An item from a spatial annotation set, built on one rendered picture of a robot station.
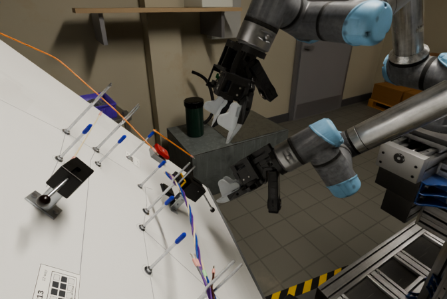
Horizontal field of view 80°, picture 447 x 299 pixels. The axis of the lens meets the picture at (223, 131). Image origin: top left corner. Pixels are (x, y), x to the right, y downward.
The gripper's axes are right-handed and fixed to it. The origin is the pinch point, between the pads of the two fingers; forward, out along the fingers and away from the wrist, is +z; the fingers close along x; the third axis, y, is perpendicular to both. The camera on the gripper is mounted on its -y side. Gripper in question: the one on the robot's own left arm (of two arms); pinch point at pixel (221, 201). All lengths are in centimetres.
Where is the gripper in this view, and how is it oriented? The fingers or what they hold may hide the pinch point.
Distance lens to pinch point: 76.7
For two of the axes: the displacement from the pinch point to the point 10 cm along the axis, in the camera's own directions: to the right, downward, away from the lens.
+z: -7.9, 5.2, 3.2
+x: -3.3, 0.8, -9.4
